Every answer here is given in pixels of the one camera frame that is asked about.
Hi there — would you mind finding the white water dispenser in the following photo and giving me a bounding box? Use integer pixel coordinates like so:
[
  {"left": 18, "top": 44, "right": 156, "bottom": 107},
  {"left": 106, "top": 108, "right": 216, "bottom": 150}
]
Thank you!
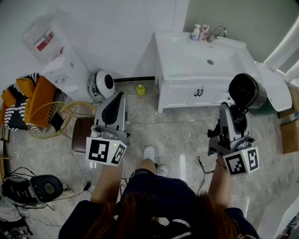
[{"left": 42, "top": 48, "right": 91, "bottom": 101}]

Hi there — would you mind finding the wooden shelf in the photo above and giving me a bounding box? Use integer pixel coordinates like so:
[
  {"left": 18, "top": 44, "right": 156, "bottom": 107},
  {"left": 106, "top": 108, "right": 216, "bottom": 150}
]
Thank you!
[{"left": 0, "top": 125, "right": 12, "bottom": 180}]

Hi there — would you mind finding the white bathroom sink countertop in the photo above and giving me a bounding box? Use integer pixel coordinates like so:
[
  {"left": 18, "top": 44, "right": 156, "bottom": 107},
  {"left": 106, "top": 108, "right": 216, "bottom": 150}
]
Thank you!
[{"left": 154, "top": 31, "right": 258, "bottom": 82}]

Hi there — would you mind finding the gold wire basket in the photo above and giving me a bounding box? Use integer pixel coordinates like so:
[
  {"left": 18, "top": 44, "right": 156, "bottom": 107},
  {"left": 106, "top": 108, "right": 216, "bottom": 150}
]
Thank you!
[{"left": 27, "top": 101, "right": 72, "bottom": 140}]

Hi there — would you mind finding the person's leg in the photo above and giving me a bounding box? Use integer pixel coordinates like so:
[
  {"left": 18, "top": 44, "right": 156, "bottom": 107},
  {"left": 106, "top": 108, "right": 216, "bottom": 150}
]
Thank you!
[{"left": 135, "top": 158, "right": 157, "bottom": 176}]

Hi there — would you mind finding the person's right forearm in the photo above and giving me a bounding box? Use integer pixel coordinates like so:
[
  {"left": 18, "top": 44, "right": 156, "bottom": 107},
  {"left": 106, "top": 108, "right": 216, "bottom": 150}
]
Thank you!
[{"left": 207, "top": 156, "right": 232, "bottom": 209}]

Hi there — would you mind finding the black round-lid appliance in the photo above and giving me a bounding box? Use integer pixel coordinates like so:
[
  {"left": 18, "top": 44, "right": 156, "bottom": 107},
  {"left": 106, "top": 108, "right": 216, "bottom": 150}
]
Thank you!
[{"left": 0, "top": 174, "right": 64, "bottom": 204}]

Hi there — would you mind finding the thin black cable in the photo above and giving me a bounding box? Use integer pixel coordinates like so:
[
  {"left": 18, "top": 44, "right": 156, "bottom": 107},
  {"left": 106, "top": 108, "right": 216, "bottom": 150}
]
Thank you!
[{"left": 195, "top": 155, "right": 215, "bottom": 195}]

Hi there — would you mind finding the white toilet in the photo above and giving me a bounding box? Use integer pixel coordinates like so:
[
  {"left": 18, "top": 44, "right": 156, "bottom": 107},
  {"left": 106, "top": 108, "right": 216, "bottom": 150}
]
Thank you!
[{"left": 254, "top": 61, "right": 296, "bottom": 112}]

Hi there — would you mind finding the orange cloth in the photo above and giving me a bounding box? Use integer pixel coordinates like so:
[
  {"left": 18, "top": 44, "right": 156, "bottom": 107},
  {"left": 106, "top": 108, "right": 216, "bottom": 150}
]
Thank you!
[{"left": 0, "top": 76, "right": 57, "bottom": 128}]

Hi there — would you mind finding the white clog shoe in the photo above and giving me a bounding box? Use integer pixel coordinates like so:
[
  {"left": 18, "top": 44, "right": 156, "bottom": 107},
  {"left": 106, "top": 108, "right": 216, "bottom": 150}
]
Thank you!
[
  {"left": 156, "top": 164, "right": 169, "bottom": 177},
  {"left": 143, "top": 145, "right": 157, "bottom": 164}
]

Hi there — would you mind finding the person's dark navy shirt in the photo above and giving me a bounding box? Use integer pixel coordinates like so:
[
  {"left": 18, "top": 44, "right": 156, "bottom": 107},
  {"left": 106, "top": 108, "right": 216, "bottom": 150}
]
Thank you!
[{"left": 57, "top": 168, "right": 260, "bottom": 239}]

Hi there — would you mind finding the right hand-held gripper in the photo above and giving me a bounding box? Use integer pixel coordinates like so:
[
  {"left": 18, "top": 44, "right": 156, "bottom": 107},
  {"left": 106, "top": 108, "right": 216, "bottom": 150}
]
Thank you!
[{"left": 207, "top": 102, "right": 260, "bottom": 176}]

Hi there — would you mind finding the white round appliance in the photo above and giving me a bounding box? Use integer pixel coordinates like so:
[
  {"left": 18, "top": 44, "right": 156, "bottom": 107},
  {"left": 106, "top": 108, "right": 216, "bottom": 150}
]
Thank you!
[{"left": 88, "top": 70, "right": 116, "bottom": 105}]

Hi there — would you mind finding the clear water jug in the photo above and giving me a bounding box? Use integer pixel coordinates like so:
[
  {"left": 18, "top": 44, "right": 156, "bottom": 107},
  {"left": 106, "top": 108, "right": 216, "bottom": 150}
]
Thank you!
[{"left": 22, "top": 13, "right": 65, "bottom": 66}]

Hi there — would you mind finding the white curved tube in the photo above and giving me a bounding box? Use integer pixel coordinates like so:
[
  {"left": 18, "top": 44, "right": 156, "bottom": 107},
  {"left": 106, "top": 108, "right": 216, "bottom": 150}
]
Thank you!
[{"left": 263, "top": 22, "right": 299, "bottom": 82}]

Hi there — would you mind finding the gold frame brown seat chair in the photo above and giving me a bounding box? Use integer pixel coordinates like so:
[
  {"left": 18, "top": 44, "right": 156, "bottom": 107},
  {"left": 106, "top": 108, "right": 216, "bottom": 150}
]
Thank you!
[{"left": 59, "top": 100, "right": 98, "bottom": 154}]

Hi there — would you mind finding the white vanity cabinet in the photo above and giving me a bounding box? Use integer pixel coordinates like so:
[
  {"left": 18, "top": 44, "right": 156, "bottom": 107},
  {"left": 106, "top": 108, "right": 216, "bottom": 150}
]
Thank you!
[{"left": 155, "top": 78, "right": 236, "bottom": 114}]

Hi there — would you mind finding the black hair dryer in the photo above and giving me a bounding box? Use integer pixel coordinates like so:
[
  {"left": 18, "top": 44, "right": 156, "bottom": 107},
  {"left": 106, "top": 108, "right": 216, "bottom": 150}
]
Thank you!
[{"left": 228, "top": 73, "right": 268, "bottom": 132}]

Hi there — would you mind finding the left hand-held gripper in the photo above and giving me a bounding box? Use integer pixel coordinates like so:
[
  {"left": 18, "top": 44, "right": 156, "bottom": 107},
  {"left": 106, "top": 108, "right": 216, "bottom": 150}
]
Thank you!
[{"left": 85, "top": 91, "right": 131, "bottom": 167}]

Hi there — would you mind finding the chrome faucet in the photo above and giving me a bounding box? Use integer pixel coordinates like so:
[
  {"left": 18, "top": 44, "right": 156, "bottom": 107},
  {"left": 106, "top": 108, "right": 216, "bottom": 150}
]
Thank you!
[{"left": 207, "top": 24, "right": 227, "bottom": 43}]

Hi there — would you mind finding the white pump bottle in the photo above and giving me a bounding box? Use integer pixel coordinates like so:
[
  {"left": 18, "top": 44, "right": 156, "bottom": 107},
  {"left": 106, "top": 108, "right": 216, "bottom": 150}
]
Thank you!
[{"left": 190, "top": 24, "right": 202, "bottom": 41}]

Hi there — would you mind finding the pink patterned bottle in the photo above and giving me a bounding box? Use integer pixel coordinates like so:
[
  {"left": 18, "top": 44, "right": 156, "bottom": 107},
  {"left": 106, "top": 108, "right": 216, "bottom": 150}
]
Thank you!
[{"left": 200, "top": 24, "right": 210, "bottom": 42}]

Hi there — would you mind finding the person's left forearm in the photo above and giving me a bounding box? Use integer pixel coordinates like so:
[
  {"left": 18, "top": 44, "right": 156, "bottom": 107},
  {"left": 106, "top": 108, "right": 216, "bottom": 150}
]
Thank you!
[{"left": 90, "top": 161, "right": 124, "bottom": 204}]

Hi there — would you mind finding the black white striped cloth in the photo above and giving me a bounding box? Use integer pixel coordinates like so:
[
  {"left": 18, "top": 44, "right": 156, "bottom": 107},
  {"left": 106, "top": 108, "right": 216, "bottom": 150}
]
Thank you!
[{"left": 4, "top": 72, "right": 45, "bottom": 132}]

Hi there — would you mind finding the white furniture edge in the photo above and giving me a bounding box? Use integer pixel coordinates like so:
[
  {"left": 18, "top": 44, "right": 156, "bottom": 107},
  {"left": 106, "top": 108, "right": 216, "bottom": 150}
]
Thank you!
[{"left": 272, "top": 199, "right": 299, "bottom": 239}]

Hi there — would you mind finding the flat black item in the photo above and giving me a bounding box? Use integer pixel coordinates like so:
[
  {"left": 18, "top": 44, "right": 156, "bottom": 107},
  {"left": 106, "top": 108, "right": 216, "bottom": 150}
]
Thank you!
[{"left": 50, "top": 112, "right": 65, "bottom": 132}]

